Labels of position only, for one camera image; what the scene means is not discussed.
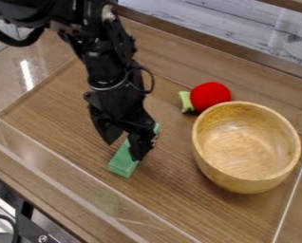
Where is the brown wooden bowl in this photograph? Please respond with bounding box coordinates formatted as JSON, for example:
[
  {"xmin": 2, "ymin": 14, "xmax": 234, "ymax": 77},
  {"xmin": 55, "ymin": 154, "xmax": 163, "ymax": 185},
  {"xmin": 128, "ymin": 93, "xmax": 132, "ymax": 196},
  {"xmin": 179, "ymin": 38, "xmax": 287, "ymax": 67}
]
[{"xmin": 191, "ymin": 102, "xmax": 302, "ymax": 194}]

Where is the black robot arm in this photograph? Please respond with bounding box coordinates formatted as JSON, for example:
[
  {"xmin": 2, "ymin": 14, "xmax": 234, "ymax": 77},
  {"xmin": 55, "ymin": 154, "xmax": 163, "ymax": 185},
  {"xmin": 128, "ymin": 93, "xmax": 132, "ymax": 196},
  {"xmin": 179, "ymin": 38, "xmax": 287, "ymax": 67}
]
[{"xmin": 0, "ymin": 0, "xmax": 156, "ymax": 160}]

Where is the red plush tomato toy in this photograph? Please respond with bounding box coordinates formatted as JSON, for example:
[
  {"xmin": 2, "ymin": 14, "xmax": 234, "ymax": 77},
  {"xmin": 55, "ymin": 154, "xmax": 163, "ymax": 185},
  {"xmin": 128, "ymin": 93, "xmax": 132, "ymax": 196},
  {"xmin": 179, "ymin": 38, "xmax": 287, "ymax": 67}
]
[{"xmin": 179, "ymin": 82, "xmax": 232, "ymax": 113}]

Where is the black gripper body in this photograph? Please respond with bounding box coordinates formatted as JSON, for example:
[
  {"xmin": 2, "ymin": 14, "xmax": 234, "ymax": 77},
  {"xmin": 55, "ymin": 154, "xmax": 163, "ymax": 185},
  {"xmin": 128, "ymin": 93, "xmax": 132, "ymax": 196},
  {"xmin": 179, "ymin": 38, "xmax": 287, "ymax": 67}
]
[{"xmin": 84, "ymin": 89, "xmax": 155, "ymax": 134}]

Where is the black cable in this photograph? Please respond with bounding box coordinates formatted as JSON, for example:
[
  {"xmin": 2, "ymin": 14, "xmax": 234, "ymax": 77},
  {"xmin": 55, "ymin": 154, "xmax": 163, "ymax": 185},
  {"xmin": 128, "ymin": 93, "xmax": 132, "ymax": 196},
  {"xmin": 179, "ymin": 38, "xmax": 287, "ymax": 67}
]
[{"xmin": 0, "ymin": 18, "xmax": 49, "ymax": 48}]

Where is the black table leg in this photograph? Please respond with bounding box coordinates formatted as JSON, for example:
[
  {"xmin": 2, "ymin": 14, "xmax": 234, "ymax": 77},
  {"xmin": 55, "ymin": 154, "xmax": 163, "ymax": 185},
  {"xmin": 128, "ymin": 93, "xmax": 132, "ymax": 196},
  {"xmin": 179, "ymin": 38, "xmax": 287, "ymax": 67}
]
[{"xmin": 18, "ymin": 201, "xmax": 35, "ymax": 219}]

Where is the black device under table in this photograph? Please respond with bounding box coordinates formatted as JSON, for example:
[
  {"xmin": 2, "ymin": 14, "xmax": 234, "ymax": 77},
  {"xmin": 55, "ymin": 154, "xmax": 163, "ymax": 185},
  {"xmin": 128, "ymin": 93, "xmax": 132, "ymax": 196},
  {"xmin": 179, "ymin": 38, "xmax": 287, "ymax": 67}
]
[{"xmin": 0, "ymin": 214, "xmax": 61, "ymax": 243}]

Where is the green rectangular block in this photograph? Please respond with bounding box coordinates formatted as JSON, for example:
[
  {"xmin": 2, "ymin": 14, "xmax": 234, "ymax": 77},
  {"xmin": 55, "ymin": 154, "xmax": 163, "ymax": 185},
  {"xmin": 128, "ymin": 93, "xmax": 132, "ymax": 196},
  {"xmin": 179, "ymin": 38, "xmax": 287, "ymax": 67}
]
[{"xmin": 108, "ymin": 123, "xmax": 161, "ymax": 178}]

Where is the clear acrylic tray wall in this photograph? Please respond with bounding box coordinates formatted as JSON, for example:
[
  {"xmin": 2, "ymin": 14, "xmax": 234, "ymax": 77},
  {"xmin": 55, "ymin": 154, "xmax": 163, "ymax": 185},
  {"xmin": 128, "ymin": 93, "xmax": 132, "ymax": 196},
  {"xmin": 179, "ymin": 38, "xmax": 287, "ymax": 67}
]
[{"xmin": 0, "ymin": 119, "xmax": 200, "ymax": 243}]

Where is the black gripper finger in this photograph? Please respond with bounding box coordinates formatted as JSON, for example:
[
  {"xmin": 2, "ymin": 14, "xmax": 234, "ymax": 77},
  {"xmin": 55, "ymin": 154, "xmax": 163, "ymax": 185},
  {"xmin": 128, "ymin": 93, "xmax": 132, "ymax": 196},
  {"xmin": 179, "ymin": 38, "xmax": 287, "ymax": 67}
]
[
  {"xmin": 128, "ymin": 132, "xmax": 156, "ymax": 161},
  {"xmin": 89, "ymin": 110, "xmax": 123, "ymax": 145}
]

